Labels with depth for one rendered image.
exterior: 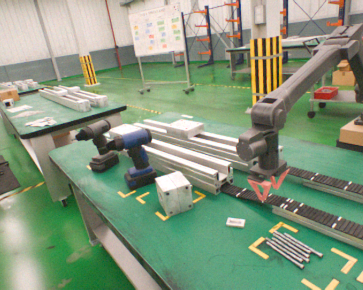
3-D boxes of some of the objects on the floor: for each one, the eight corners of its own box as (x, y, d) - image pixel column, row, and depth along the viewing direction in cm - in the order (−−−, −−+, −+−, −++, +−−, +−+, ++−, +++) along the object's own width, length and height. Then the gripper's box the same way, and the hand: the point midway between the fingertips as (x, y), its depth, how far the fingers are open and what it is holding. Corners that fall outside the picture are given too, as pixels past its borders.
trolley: (397, 111, 353) (410, 27, 315) (391, 125, 316) (406, 31, 278) (312, 106, 419) (315, 37, 381) (299, 117, 382) (301, 41, 344)
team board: (137, 95, 714) (121, 14, 641) (150, 91, 752) (135, 13, 679) (186, 95, 632) (173, 2, 559) (197, 90, 670) (186, 2, 597)
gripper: (267, 158, 71) (268, 208, 76) (290, 142, 78) (289, 189, 84) (245, 153, 76) (248, 199, 81) (268, 138, 83) (269, 182, 89)
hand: (268, 191), depth 82 cm, fingers open, 8 cm apart
